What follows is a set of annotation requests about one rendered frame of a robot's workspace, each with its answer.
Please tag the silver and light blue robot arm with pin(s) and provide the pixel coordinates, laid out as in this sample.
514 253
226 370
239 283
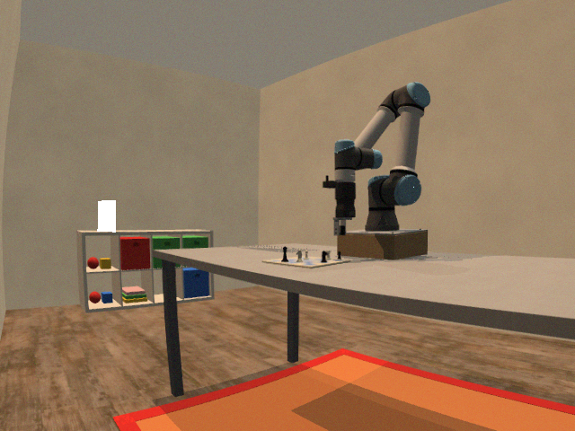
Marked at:
403 186

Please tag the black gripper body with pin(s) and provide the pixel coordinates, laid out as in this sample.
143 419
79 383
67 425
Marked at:
345 192

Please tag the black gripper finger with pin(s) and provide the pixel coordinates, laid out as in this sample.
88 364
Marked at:
337 225
343 225

